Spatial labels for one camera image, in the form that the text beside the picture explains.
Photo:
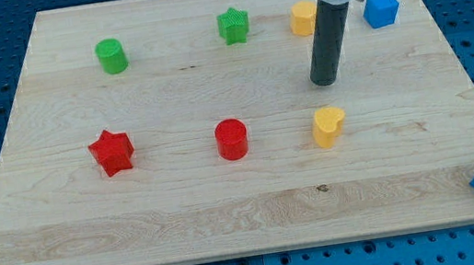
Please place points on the red cylinder block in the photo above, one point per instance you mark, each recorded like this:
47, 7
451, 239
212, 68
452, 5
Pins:
231, 139

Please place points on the wooden board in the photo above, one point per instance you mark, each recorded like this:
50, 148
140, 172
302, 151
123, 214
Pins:
402, 163

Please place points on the yellow heart block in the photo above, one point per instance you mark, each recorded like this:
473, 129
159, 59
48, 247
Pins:
327, 126

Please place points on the green star block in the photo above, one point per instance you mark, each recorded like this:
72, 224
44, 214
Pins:
233, 25

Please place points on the red star block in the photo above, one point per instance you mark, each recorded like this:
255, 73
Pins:
113, 151

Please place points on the yellow hexagon block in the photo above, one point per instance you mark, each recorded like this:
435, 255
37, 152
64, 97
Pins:
302, 18

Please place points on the green cylinder block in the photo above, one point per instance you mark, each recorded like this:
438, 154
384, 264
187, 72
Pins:
111, 56

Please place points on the dark grey cylindrical pointer tool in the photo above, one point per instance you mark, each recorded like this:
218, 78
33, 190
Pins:
327, 41

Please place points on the blue cube block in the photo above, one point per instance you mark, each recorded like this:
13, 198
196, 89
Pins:
380, 13

